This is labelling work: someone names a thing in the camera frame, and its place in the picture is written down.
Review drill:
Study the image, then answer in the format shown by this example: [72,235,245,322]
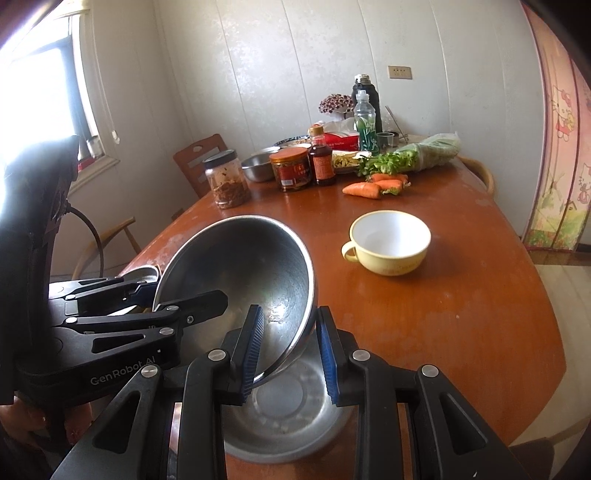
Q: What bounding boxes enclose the large steel bowl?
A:
[164,342,358,464]

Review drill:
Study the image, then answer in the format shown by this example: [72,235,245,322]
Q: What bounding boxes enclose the red label jar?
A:
[269,147,312,192]

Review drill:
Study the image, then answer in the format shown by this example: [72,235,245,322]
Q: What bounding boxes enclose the black cable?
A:
[66,205,103,278]

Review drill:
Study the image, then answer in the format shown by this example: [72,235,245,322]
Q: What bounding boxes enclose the cream yellow handled cup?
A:
[341,210,432,277]

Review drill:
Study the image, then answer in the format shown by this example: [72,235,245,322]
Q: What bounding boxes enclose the black-lidded pickle jar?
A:
[203,150,252,209]

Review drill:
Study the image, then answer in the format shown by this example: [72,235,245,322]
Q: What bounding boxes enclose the brown slatted wooden chair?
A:
[173,134,228,199]

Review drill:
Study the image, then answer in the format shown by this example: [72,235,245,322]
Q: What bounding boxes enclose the artificial flower decoration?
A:
[318,93,354,123]

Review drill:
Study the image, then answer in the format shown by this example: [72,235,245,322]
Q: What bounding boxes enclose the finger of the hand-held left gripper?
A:
[51,290,229,357]
[49,272,161,306]

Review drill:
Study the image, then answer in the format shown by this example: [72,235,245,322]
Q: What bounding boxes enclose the bag of leafy greens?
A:
[356,131,462,178]

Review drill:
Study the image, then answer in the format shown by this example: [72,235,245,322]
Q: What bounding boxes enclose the cartoon printed curtain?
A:
[522,0,591,252]

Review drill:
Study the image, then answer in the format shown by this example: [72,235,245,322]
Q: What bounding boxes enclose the window blind cord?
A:
[88,46,120,142]

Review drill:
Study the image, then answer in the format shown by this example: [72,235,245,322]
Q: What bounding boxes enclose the green label plastic bottle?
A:
[353,90,382,155]

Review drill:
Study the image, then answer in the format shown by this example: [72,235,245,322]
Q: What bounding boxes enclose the plate of food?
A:
[331,150,372,175]

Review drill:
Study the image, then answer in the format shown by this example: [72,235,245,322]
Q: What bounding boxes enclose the red tissue pack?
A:
[309,120,361,148]

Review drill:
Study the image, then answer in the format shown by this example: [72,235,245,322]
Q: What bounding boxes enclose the person's left hand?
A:
[0,392,95,455]

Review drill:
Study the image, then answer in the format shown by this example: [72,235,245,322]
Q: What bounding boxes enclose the dark sauce bottle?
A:
[308,124,338,186]

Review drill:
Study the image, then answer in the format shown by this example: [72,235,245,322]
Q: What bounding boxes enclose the curved wooden armchair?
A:
[71,217,141,278]
[457,156,495,195]

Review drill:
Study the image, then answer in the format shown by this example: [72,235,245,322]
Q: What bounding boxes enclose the small steel bowl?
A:
[240,153,278,183]

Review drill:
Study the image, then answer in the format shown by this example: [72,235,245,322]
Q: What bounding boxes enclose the black thermos flask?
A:
[352,75,384,134]

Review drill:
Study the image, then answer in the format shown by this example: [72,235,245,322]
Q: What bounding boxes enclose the metal utensil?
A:
[385,105,409,141]

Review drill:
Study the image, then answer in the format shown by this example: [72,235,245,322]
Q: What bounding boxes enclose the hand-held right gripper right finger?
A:
[315,305,532,480]

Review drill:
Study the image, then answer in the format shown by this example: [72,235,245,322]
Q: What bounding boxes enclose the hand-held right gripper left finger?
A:
[50,304,266,480]

